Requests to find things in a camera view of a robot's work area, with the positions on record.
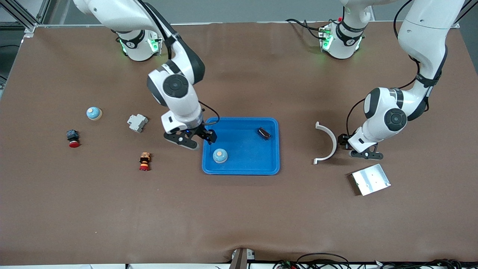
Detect silver metal plate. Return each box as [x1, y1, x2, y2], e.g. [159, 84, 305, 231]
[351, 164, 391, 196]

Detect aluminium frame profile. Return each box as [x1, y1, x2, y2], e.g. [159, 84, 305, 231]
[0, 0, 51, 38]
[448, 0, 478, 28]

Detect red pushbutton with black body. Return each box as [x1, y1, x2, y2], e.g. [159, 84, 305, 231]
[66, 129, 80, 148]

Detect blue plastic tray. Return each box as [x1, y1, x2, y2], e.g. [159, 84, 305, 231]
[202, 117, 280, 175]

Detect black base cable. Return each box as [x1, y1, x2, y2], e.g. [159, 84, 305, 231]
[286, 18, 331, 40]

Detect black cable loop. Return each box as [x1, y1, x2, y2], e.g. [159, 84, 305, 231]
[295, 253, 351, 269]

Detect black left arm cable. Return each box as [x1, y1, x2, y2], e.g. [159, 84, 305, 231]
[345, 0, 430, 137]

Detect white circuit breaker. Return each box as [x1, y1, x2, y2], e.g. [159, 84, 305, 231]
[127, 114, 149, 133]

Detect dark metal post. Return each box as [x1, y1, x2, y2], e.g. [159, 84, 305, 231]
[229, 248, 248, 269]

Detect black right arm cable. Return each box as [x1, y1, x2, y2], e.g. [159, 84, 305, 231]
[138, 0, 221, 126]

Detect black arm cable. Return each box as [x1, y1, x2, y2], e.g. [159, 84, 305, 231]
[138, 0, 221, 126]
[345, 0, 430, 137]

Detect white half-ring pipe clamp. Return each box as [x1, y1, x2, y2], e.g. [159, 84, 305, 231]
[313, 121, 337, 165]

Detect black cable bundle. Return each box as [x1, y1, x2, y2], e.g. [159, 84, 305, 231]
[375, 259, 465, 269]

